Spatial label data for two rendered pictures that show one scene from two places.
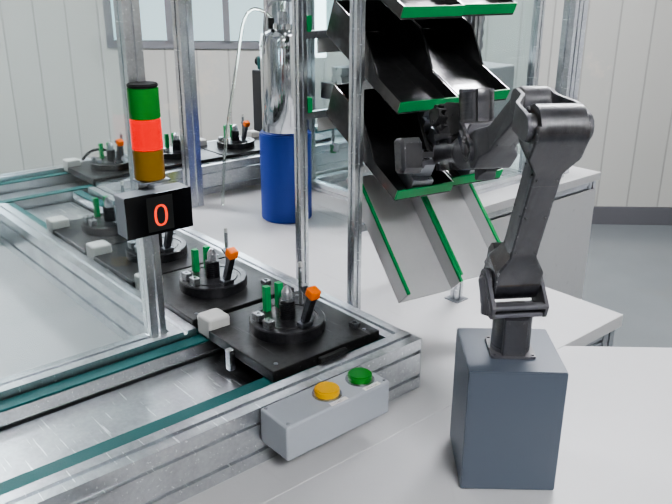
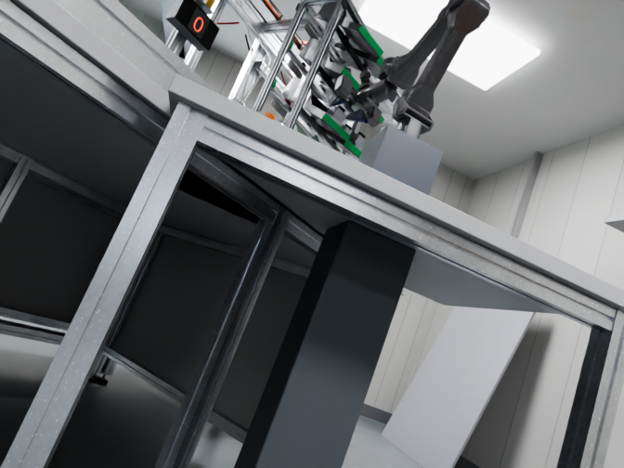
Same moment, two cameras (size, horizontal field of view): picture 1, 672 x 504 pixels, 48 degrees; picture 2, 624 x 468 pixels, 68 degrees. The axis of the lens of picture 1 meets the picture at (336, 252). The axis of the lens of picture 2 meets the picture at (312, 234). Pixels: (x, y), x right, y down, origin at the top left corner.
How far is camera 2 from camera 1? 1.00 m
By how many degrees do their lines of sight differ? 34
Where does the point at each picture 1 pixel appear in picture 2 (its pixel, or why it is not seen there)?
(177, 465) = not seen: hidden behind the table
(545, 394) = (427, 160)
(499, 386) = (403, 142)
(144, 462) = (164, 49)
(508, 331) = (410, 123)
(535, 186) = (452, 35)
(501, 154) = (411, 69)
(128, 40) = not seen: outside the picture
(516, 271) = (422, 96)
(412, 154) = (347, 84)
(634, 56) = not seen: hidden behind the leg
